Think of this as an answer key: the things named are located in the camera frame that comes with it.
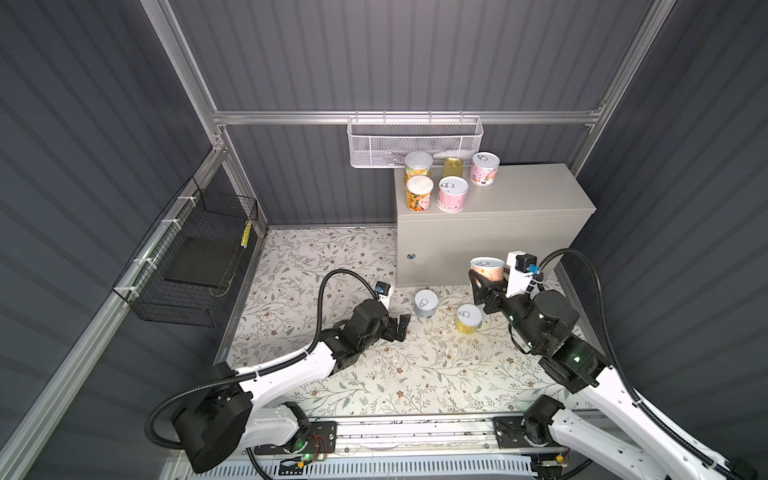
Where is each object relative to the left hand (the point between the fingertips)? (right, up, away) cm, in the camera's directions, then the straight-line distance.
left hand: (395, 311), depth 82 cm
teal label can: (+9, +1, +9) cm, 13 cm away
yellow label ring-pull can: (+22, -4, +7) cm, 23 cm away
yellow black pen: (-42, +21, 0) cm, 47 cm away
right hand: (+21, +12, -15) cm, 28 cm away
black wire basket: (-54, +27, -3) cm, 60 cm away
